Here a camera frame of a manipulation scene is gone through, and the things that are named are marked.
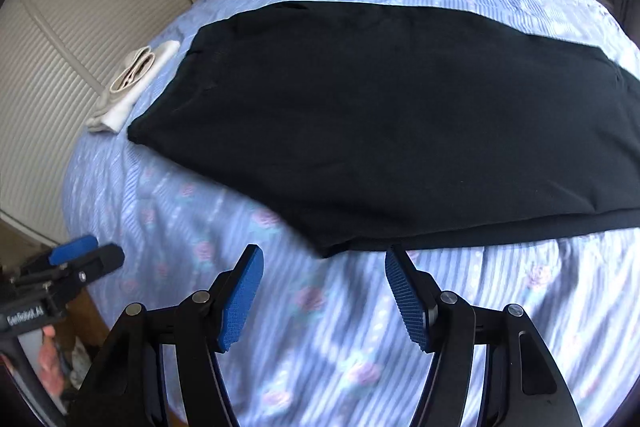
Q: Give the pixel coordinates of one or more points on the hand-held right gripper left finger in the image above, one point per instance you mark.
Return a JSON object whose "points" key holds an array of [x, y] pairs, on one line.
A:
{"points": [[242, 297]]}

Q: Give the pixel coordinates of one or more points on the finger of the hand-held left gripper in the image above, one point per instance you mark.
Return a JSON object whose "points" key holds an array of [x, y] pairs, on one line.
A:
{"points": [[100, 259], [75, 249]]}

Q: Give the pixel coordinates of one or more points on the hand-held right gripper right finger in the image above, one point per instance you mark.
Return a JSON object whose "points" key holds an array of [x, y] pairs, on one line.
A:
{"points": [[405, 297]]}

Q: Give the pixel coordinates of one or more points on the black pants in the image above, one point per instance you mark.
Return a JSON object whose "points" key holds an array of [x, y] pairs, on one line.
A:
{"points": [[375, 117]]}

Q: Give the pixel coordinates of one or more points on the person's left hand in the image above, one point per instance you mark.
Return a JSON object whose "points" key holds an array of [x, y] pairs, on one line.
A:
{"points": [[50, 357]]}

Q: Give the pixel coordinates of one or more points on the cream folded cloth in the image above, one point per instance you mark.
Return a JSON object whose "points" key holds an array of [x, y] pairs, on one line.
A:
{"points": [[120, 107]]}

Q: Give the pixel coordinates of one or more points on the wooden bed frame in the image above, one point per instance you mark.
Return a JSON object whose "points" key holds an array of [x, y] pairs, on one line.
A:
{"points": [[87, 307]]}

